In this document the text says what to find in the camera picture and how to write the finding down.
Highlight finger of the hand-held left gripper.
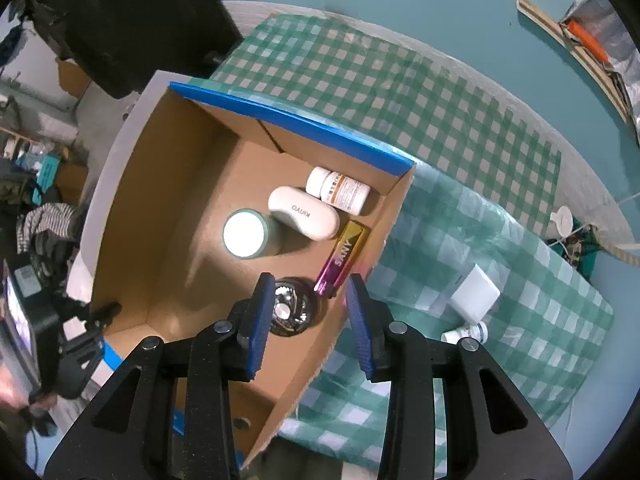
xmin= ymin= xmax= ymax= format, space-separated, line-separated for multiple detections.
xmin=60 ymin=301 xmax=123 ymax=333
xmin=52 ymin=327 xmax=108 ymax=401

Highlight white pill bottle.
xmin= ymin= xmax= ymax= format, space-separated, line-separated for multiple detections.
xmin=306 ymin=166 xmax=372 ymax=213

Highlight beige rope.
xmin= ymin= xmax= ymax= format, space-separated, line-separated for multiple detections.
xmin=597 ymin=240 xmax=640 ymax=268

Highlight white square box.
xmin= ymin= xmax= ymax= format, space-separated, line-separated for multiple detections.
xmin=447 ymin=263 xmax=501 ymax=322

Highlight white round lid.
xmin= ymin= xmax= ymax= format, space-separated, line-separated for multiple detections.
xmin=550 ymin=206 xmax=575 ymax=236

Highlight green small-checked tablecloth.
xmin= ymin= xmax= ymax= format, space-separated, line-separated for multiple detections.
xmin=207 ymin=14 xmax=562 ymax=241

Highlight white storage boxes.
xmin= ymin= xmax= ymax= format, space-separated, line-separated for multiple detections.
xmin=35 ymin=110 xmax=81 ymax=146

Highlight small brown cardboard box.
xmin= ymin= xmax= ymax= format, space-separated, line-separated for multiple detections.
xmin=56 ymin=57 xmax=93 ymax=98

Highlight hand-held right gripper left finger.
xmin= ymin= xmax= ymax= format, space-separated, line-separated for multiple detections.
xmin=44 ymin=271 xmax=277 ymax=480

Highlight dark cloth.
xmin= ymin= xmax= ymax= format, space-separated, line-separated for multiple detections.
xmin=22 ymin=0 xmax=246 ymax=101

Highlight wooden strip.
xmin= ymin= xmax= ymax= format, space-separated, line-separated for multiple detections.
xmin=516 ymin=0 xmax=632 ymax=123

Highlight silver foil bag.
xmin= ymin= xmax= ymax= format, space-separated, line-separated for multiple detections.
xmin=559 ymin=0 xmax=640 ymax=136

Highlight orange packet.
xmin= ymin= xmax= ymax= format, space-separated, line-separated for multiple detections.
xmin=567 ymin=20 xmax=608 ymax=63

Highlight pink gold gradient box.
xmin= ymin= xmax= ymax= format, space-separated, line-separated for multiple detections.
xmin=313 ymin=220 xmax=372 ymax=297

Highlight small white bottle blue cap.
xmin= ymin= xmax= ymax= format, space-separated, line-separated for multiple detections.
xmin=441 ymin=321 xmax=488 ymax=346

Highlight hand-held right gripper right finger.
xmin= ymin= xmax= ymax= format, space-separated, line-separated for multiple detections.
xmin=347 ymin=274 xmax=573 ymax=480

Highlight brown cardboard box blue edge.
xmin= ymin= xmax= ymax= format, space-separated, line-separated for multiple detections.
xmin=80 ymin=70 xmax=417 ymax=471

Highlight teal box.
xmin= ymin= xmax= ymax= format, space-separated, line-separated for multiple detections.
xmin=17 ymin=152 xmax=63 ymax=186

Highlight black white striped cloth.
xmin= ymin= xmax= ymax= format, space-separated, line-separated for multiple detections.
xmin=15 ymin=204 xmax=86 ymax=256

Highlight black round tin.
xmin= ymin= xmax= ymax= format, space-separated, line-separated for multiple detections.
xmin=267 ymin=276 xmax=319 ymax=337

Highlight green checked plastic sheet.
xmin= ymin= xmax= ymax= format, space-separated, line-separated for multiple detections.
xmin=277 ymin=165 xmax=615 ymax=476

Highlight white oval case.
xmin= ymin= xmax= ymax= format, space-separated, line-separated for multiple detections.
xmin=267 ymin=186 xmax=341 ymax=242

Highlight olive green cloth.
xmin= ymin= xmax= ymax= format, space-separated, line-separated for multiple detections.
xmin=240 ymin=440 xmax=381 ymax=480

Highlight green jar white lid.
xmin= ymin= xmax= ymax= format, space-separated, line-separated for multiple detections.
xmin=222 ymin=208 xmax=283 ymax=260

